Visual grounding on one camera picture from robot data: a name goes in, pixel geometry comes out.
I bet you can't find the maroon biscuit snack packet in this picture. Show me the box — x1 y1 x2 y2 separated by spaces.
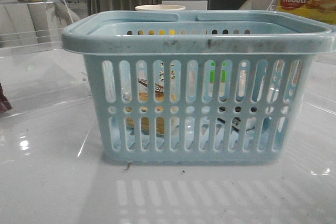
0 84 12 114

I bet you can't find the light blue plastic basket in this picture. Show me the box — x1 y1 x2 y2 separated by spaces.
60 9 336 166

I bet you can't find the clear acrylic left display shelf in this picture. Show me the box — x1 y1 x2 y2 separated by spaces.
1 0 90 122

